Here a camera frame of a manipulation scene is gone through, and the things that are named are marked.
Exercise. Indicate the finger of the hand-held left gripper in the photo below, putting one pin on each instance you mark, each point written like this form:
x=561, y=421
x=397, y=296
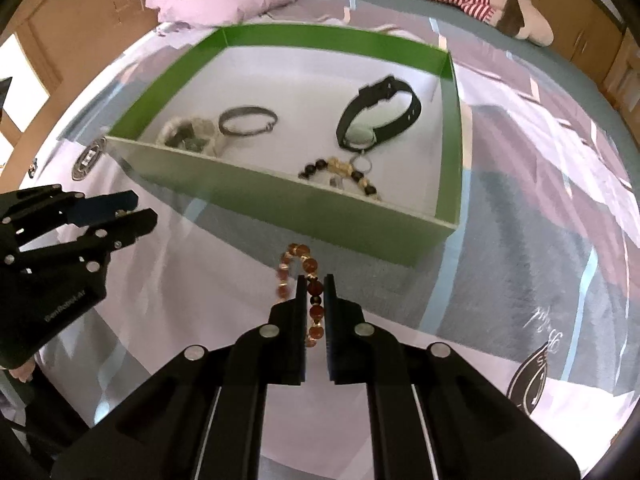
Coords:
x=95, y=207
x=130, y=227

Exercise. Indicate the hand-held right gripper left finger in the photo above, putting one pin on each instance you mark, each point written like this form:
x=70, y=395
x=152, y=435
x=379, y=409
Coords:
x=300, y=320

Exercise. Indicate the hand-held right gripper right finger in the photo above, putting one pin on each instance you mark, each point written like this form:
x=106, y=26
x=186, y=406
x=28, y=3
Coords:
x=330, y=320

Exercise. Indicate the green cardboard box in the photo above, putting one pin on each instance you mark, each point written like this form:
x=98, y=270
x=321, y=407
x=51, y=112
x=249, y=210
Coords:
x=300, y=210

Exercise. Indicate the silver bangle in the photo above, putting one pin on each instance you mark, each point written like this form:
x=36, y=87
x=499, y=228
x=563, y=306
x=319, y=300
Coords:
x=273, y=122

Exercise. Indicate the person's left hand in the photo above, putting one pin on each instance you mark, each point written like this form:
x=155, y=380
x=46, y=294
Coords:
x=22, y=372

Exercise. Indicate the black wristwatch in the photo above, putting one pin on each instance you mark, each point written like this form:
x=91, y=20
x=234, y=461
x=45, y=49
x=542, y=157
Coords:
x=361, y=136

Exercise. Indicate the wooden cabinet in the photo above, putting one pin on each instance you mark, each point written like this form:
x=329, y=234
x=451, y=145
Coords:
x=590, y=25
x=65, y=20

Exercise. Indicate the patchwork bedsheet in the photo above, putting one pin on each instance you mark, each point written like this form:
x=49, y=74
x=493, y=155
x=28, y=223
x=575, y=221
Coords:
x=525, y=210

